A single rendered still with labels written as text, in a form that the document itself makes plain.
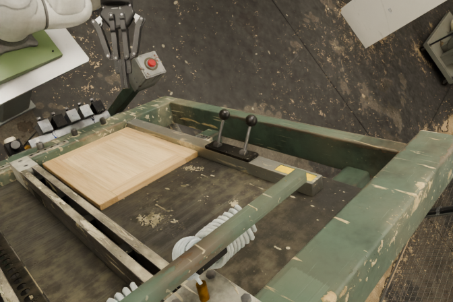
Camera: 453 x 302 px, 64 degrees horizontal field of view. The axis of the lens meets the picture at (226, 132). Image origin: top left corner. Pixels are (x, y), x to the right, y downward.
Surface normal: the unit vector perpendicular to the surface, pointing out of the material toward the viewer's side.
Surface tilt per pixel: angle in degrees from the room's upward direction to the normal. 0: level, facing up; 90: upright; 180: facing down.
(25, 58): 4
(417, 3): 90
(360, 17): 90
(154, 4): 0
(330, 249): 59
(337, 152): 90
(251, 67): 0
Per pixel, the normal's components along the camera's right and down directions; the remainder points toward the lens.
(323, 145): -0.70, 0.38
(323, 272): -0.15, -0.91
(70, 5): 0.62, 0.68
